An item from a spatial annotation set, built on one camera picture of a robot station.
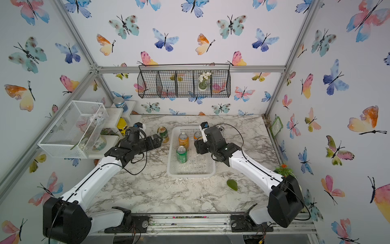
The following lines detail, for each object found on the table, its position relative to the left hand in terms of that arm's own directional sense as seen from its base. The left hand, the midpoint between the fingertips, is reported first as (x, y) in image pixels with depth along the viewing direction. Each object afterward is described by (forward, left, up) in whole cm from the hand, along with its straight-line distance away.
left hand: (157, 138), depth 83 cm
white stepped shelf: (+12, +33, -10) cm, 36 cm away
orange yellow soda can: (+6, -13, -9) cm, 17 cm away
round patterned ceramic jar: (-3, +30, 0) cm, 30 cm away
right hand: (-2, -24, +1) cm, 24 cm away
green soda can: (-5, -12, -9) cm, 16 cm away
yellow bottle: (+18, +28, -9) cm, 35 cm away
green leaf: (-18, -41, -20) cm, 49 cm away
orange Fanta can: (+8, -21, -8) cm, 24 cm away
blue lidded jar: (+27, +28, +2) cm, 39 cm away
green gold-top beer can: (+12, 0, -11) cm, 16 cm away
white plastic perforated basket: (-7, -21, -19) cm, 29 cm away
